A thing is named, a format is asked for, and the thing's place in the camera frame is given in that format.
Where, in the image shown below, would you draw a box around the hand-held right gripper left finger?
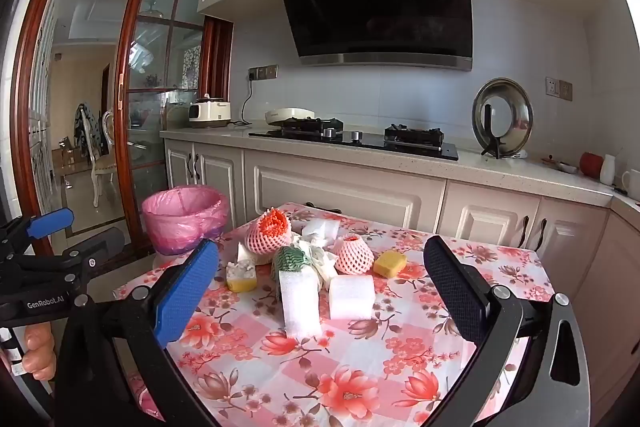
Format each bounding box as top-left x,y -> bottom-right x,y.
55,238 -> 221,427

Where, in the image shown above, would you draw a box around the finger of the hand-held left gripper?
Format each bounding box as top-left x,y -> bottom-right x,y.
60,227 -> 125,284
0,208 -> 75,258

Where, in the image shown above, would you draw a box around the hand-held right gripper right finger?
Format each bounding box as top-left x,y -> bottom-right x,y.
423,235 -> 591,427

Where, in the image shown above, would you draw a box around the trash bin with pink bag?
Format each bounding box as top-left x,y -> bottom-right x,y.
141,186 -> 231,269

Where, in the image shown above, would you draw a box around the pink foam fruit net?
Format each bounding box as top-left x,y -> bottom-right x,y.
244,208 -> 293,255
332,236 -> 376,275

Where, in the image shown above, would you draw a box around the person's left hand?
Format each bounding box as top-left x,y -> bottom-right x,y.
22,322 -> 57,382

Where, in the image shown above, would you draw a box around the yellow sponge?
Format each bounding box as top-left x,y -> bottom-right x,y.
226,263 -> 257,293
373,252 -> 407,278

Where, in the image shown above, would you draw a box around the white hallway cabinets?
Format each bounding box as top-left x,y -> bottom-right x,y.
27,0 -> 63,218

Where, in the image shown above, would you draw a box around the green foam fruit net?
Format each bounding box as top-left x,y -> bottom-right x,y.
271,246 -> 313,289

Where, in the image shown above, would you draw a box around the tall white foam block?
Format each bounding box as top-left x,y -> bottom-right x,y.
278,269 -> 323,339

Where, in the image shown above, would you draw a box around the crumpled white tissue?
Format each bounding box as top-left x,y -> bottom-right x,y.
299,241 -> 341,283

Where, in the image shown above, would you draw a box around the glass sliding door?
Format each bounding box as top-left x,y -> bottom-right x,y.
112,0 -> 211,253

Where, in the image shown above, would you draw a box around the white lower cabinets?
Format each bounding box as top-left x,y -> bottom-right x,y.
164,139 -> 640,408

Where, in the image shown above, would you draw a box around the pink floral tablecloth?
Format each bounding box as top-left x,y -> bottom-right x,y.
112,202 -> 556,427

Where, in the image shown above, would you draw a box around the black lid stand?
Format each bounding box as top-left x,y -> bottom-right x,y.
481,104 -> 503,158

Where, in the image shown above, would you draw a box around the black gas stove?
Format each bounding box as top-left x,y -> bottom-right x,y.
248,117 -> 459,161

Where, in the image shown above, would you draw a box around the white rice cooker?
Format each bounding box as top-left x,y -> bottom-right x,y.
188,98 -> 232,128

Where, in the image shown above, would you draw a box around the red cup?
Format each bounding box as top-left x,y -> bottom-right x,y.
579,151 -> 604,179

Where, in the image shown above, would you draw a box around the steel pot lid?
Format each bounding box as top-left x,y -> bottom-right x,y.
472,78 -> 534,158

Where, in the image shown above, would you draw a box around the cream electric pan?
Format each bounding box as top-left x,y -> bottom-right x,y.
265,107 -> 317,126

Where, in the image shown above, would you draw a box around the white cup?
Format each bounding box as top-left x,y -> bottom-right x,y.
621,170 -> 640,202

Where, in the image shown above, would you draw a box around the wooden door frame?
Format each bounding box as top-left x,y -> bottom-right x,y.
10,0 -> 234,258

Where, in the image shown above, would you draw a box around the black power cable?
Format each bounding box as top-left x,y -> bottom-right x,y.
227,77 -> 256,126

